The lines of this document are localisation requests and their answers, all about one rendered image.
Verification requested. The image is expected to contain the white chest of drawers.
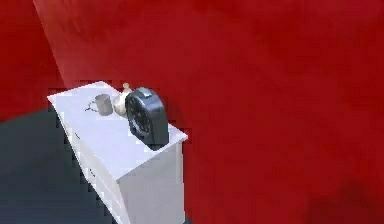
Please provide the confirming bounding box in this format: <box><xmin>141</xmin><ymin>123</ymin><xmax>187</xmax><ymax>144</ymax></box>
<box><xmin>46</xmin><ymin>80</ymin><xmax>189</xmax><ymax>224</ymax></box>

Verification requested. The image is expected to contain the grey mug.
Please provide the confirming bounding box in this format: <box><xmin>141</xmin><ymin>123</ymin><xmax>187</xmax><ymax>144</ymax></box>
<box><xmin>94</xmin><ymin>93</ymin><xmax>114</xmax><ymax>117</ymax></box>

